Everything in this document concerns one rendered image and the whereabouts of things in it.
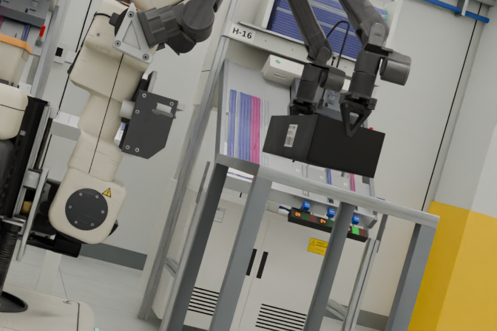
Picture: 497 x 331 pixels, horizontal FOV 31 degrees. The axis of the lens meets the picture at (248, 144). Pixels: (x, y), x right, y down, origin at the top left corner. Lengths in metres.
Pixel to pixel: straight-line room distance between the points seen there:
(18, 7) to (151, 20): 1.76
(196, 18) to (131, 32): 0.16
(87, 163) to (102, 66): 0.25
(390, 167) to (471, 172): 0.54
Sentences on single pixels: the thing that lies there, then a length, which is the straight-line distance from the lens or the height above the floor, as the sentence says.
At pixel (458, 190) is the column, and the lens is 5.80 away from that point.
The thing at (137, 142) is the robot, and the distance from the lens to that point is 2.25.
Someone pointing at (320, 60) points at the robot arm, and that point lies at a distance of 2.70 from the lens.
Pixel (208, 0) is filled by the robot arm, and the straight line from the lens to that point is 2.15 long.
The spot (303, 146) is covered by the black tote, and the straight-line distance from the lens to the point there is 2.22.
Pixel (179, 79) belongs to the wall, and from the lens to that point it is 5.51.
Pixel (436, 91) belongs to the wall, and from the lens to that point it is 6.04.
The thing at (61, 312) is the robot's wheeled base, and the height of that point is 0.28.
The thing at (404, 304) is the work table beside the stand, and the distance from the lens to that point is 2.20.
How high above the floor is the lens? 0.79
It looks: 1 degrees up
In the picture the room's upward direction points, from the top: 16 degrees clockwise
